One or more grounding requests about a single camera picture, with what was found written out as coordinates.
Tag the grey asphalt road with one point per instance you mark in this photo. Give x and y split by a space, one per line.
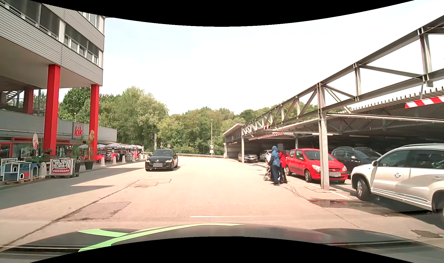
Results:
214 190

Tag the round sign on pole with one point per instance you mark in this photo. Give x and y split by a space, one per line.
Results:
35 142

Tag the silver car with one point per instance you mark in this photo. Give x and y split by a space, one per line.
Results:
248 157

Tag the potted plant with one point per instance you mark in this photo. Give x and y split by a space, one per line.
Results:
89 153

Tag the grey building with red columns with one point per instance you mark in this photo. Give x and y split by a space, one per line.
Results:
32 73

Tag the market stalls with umbrellas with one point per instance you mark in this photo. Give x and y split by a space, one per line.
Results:
116 150

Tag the black car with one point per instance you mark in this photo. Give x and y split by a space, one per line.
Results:
162 159

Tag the blue and white display crates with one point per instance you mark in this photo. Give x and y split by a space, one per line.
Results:
17 171

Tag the car's own bonnet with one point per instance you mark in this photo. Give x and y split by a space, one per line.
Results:
207 233

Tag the steel-framed parking deck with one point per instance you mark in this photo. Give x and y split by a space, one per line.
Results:
353 109

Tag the white car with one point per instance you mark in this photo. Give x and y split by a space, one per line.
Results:
266 155

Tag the group of people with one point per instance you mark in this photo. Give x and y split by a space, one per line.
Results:
276 164

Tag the red car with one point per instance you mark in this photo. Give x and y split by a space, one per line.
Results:
313 164

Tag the dark suv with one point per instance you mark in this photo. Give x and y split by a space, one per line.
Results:
353 157

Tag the white and red advertising board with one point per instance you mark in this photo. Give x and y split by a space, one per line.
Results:
61 166

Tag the silver suv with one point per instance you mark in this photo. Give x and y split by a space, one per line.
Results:
408 175

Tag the lamp post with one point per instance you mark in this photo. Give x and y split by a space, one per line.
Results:
211 137

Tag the row of white bollards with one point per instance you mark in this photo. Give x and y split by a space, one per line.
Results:
114 159

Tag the row of trees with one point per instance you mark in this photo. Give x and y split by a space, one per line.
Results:
152 120

